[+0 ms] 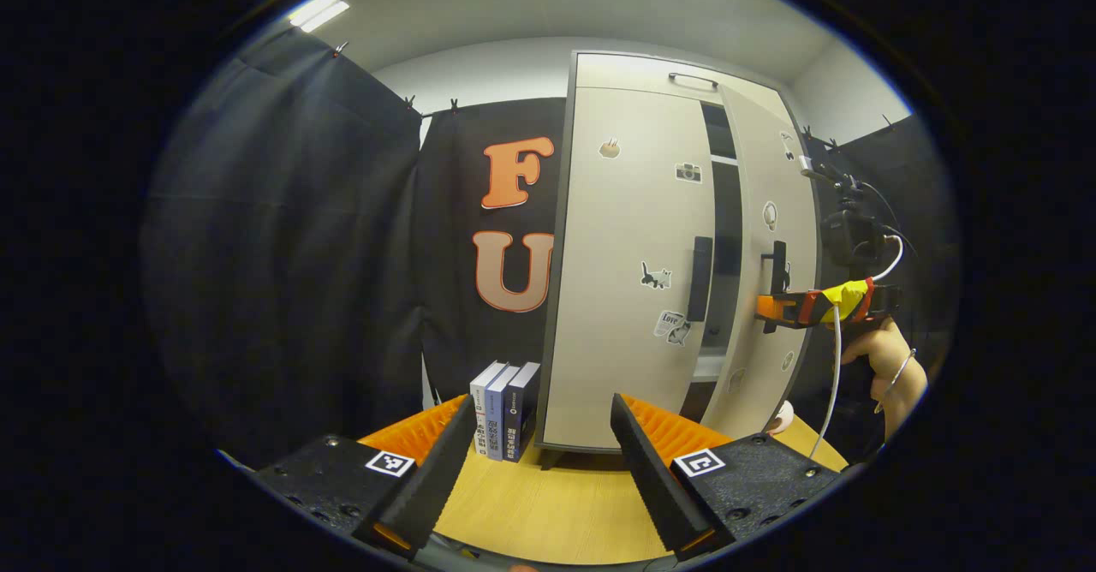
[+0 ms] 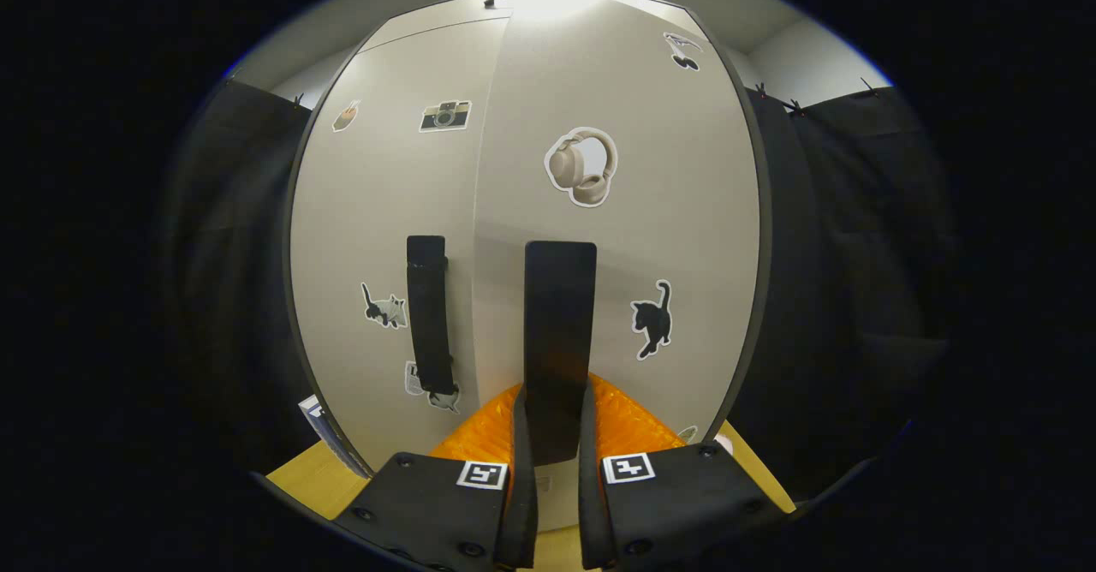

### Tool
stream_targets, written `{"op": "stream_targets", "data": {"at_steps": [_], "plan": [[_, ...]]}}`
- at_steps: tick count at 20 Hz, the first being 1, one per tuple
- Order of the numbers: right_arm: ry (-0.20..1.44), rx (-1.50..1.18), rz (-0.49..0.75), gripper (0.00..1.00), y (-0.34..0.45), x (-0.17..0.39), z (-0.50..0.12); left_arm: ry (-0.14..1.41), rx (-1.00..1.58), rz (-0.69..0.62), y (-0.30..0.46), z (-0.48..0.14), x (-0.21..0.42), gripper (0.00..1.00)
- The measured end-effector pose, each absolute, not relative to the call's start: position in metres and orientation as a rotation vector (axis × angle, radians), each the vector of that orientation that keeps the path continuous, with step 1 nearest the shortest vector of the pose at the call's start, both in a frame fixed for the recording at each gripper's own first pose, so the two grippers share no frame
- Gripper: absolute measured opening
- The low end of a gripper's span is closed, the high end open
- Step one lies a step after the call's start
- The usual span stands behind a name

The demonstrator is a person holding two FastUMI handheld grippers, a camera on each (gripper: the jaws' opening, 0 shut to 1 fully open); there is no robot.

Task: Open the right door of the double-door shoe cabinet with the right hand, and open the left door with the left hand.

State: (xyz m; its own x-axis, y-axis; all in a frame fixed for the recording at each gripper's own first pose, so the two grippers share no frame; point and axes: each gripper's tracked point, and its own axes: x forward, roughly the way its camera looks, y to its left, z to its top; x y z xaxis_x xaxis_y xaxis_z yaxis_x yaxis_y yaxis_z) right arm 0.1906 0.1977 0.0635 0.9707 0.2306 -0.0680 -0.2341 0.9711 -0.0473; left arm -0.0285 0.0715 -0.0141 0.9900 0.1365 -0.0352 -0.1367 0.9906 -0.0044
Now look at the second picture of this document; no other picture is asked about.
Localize beige cabinet door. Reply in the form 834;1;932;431
289;17;512;474
474;0;761;532

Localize black backdrop cloth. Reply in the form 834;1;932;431
158;75;956;504

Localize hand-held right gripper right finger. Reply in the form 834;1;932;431
579;373;789;571

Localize white and blue boxes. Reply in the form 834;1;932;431
298;395;373;479

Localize black door handle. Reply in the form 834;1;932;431
406;235;456;396
524;241;598;467

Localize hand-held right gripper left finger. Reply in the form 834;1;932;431
332;382;539;571

